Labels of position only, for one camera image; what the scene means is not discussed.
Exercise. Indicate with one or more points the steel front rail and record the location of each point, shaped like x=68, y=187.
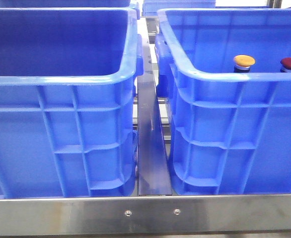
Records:
x=150, y=215

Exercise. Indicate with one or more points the blue bin behind left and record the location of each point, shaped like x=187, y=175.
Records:
x=133, y=4

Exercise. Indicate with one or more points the blue crate far centre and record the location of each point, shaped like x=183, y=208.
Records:
x=150, y=7

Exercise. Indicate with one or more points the red mushroom push button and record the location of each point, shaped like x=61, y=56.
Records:
x=286, y=65

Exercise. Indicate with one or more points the blue plastic bin left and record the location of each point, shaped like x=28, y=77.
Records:
x=66, y=101

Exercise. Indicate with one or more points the yellow mushroom push button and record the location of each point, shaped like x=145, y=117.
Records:
x=243, y=63

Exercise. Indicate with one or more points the blue plastic bin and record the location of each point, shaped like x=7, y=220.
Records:
x=230, y=132
x=66, y=101

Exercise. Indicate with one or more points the rail screw right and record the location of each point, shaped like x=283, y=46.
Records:
x=177, y=212

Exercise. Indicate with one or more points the blue plastic bin right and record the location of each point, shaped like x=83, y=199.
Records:
x=230, y=132

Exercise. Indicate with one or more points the rail screw left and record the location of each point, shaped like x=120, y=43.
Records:
x=128, y=213

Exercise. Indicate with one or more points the rail screw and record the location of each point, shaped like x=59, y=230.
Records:
x=177, y=212
x=128, y=213

